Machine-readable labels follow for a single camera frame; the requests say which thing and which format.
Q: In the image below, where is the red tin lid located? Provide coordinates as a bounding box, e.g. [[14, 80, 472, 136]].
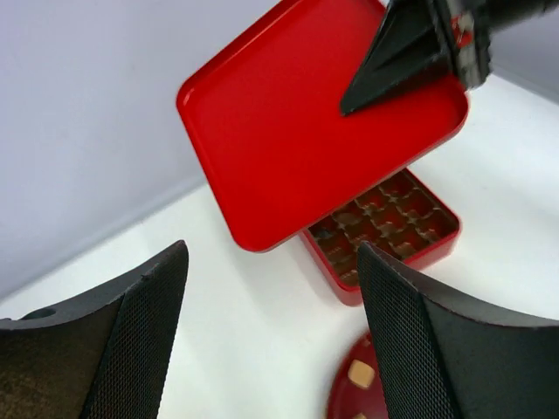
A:
[[176, 1, 469, 252]]

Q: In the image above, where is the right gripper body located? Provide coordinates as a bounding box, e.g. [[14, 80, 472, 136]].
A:
[[430, 0, 558, 90]]

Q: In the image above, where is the tan square chocolate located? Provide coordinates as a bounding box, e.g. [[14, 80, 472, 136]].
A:
[[347, 359, 376, 389]]

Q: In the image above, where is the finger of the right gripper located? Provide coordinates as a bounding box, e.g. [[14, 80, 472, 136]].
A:
[[340, 1, 454, 115]]

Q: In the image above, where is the round red tray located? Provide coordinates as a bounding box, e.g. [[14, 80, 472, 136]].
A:
[[324, 332, 389, 419]]

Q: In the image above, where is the red chocolate box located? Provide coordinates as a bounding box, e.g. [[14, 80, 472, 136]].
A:
[[300, 169, 461, 306]]

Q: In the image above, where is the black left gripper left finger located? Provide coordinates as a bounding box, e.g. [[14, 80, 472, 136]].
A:
[[1, 240, 189, 418]]

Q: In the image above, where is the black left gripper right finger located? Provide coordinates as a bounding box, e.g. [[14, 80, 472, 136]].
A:
[[357, 244, 558, 418]]

